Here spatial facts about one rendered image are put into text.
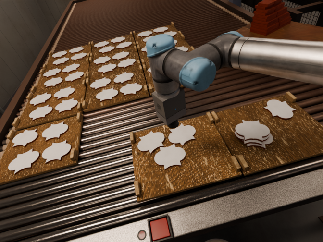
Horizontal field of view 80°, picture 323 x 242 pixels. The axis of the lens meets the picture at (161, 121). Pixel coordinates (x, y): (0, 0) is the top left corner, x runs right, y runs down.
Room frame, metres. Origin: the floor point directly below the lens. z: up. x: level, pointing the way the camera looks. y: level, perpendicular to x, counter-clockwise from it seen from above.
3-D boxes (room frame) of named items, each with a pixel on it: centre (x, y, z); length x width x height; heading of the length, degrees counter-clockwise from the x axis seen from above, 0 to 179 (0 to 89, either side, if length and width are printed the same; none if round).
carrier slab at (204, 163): (0.50, -0.04, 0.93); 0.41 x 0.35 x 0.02; 92
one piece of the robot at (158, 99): (0.50, -0.04, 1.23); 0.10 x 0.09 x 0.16; 26
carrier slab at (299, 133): (0.51, -0.46, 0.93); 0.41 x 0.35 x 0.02; 93
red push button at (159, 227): (0.21, 0.09, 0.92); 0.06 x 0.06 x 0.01; 3
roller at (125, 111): (0.90, -0.05, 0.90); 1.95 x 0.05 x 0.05; 93
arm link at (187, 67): (0.41, -0.11, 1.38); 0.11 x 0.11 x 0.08; 31
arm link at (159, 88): (0.49, -0.04, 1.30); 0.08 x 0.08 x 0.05
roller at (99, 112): (0.95, -0.05, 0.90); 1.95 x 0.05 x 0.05; 93
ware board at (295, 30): (1.13, -0.83, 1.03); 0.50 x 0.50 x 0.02; 24
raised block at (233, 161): (0.37, -0.24, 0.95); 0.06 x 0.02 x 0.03; 2
